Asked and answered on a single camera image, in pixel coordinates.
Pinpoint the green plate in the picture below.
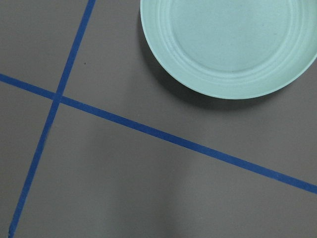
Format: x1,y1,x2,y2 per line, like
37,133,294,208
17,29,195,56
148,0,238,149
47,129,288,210
140,0,317,100

